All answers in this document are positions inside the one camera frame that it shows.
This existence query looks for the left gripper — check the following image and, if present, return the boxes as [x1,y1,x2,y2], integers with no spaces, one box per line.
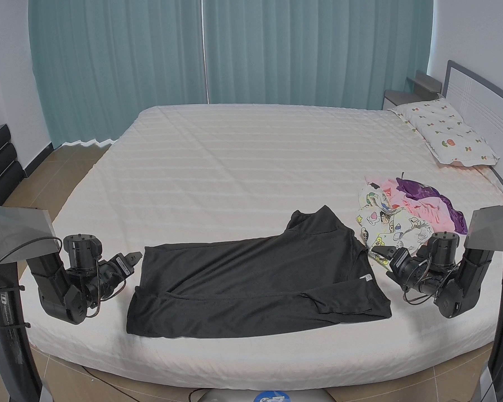
[99,251,143,293]

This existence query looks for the pink garment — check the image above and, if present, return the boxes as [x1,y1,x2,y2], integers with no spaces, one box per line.
[366,175,445,227]

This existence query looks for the white printed pyjama garment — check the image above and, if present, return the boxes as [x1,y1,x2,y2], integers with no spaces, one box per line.
[356,180,434,267]

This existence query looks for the purple garment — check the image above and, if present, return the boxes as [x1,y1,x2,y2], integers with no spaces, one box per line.
[396,177,469,233]

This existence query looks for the grey white bedside table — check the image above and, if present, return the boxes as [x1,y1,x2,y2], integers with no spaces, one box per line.
[383,70,443,110]

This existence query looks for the black cable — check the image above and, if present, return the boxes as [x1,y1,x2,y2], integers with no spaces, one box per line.
[0,236,63,292]
[80,365,210,394]

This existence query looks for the white printed pillow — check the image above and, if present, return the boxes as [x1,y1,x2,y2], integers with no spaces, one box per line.
[388,94,500,167]

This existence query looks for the bed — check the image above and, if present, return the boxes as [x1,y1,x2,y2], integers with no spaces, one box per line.
[21,59,503,386]

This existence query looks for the black T-shirt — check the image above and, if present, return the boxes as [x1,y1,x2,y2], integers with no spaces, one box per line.
[126,205,392,339]

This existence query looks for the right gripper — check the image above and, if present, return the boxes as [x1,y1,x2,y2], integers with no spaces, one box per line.
[372,245,431,289]

